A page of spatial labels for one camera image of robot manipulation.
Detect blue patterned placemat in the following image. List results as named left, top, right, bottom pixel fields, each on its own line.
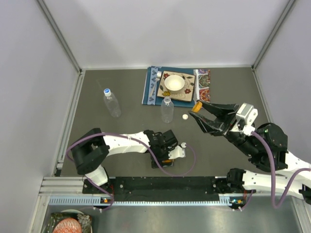
left=142, top=66, right=210, bottom=108

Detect silver fork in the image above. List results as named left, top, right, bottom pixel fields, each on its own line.
left=149, top=71, right=162, bottom=97

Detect grey cable duct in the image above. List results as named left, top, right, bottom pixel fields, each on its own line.
left=48, top=195, right=238, bottom=206

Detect square floral plate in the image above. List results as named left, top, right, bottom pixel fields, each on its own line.
left=157, top=70, right=196, bottom=102

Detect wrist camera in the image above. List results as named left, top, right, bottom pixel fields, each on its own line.
left=236, top=103, right=258, bottom=136
left=168, top=142, right=187, bottom=160

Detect orange bottle cap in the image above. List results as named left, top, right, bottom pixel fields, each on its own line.
left=191, top=101, right=203, bottom=113

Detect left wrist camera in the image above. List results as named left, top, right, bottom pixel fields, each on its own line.
left=168, top=142, right=187, bottom=160

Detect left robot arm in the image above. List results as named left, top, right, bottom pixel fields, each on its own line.
left=69, top=128, right=186, bottom=193

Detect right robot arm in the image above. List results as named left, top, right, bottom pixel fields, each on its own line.
left=189, top=101, right=311, bottom=208

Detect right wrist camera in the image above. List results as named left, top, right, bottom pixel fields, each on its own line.
left=236, top=103, right=258, bottom=136

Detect aluminium frame rail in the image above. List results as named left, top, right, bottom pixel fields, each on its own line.
left=36, top=176, right=311, bottom=197

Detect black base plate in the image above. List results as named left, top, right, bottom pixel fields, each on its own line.
left=82, top=176, right=256, bottom=202

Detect stacked patterned bowls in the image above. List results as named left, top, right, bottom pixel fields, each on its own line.
left=42, top=209, right=93, bottom=233

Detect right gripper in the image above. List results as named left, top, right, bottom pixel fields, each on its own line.
left=189, top=100, right=258, bottom=156

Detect clear plastic bottle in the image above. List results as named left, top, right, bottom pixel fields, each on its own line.
left=104, top=92, right=121, bottom=117
left=161, top=96, right=174, bottom=123

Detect cream bowl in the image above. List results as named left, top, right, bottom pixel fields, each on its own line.
left=164, top=75, right=185, bottom=93

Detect blue white bottle cap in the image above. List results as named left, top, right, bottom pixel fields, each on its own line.
left=104, top=88, right=111, bottom=97

